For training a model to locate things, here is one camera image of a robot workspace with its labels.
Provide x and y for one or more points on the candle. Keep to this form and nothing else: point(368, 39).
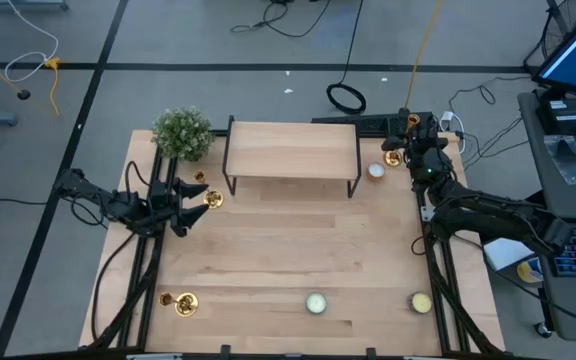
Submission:
point(420, 302)
point(376, 171)
point(316, 303)

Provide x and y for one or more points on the small black computer box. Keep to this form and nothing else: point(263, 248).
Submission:
point(565, 117)

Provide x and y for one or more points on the grey desk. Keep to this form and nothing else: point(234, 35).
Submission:
point(575, 200)

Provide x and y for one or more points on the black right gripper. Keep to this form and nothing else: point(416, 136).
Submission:
point(430, 160)

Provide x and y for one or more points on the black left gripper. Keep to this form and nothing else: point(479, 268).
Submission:
point(160, 205)

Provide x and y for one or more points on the short brass candlestick holder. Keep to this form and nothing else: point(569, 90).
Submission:
point(187, 304)
point(213, 199)

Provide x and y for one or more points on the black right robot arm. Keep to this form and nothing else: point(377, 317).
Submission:
point(493, 215)

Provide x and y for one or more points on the clear plastic bag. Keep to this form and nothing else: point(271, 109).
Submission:
point(570, 160)

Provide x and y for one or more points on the green potted plant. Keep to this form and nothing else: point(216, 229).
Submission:
point(183, 134)

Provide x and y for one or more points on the white box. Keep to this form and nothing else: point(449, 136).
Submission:
point(508, 250)

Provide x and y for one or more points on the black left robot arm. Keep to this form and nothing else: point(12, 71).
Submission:
point(93, 197)

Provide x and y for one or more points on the silver metal bracket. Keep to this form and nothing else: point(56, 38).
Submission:
point(427, 214)

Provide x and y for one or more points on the white power adapter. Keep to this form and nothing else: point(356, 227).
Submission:
point(447, 119)

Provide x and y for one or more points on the wooden shelf riser black legs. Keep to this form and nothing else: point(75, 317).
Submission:
point(293, 150)

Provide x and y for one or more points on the yellow and blue roll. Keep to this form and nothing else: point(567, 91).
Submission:
point(529, 271)

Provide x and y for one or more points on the grey cart base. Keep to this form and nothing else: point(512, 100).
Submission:
point(23, 4)

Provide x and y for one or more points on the black table frame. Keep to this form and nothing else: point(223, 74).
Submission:
point(258, 358)

